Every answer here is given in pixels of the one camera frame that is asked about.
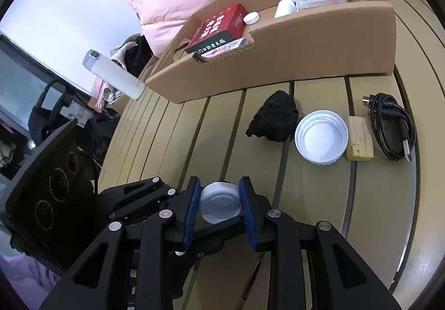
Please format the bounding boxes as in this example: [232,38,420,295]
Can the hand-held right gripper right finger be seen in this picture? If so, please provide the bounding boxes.
[237,176,402,310]

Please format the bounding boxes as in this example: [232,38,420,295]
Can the small white bottle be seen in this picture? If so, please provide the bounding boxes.
[274,0,300,19]

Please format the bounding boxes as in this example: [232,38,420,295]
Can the person's purple jacket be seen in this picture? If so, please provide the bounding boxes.
[0,251,63,307]

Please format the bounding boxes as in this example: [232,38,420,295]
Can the small black cloth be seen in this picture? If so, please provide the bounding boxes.
[245,90,300,143]

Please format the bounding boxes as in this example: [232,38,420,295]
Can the beige crumpled clothes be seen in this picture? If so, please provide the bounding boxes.
[109,41,140,67]

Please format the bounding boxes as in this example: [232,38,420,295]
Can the large white jar lid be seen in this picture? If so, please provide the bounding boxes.
[294,109,349,165]

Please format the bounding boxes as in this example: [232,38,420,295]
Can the black jacket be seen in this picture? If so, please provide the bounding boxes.
[83,112,120,165]

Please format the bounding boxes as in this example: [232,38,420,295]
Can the small white round jar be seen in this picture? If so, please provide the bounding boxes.
[199,181,241,226]

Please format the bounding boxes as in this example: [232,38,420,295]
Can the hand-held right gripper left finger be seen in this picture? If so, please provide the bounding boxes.
[38,176,203,310]

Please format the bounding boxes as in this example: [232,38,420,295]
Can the red printed box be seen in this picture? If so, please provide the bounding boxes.
[184,3,249,55]

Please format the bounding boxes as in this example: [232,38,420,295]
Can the pale wooden block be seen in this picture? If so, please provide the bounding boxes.
[346,116,375,161]

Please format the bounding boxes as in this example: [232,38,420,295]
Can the black coiled plug cable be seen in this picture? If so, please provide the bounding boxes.
[362,93,417,163]

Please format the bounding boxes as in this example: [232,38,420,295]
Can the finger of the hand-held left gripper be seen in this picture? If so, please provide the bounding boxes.
[163,218,246,264]
[97,176,179,225]

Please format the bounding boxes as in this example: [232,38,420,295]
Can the cardboard box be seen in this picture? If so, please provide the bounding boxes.
[145,0,397,104]

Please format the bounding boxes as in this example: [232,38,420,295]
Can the white thermos bottle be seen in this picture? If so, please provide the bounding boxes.
[82,49,147,100]

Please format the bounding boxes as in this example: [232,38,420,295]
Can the black crumpled clothes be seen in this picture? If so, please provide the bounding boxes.
[125,35,157,78]

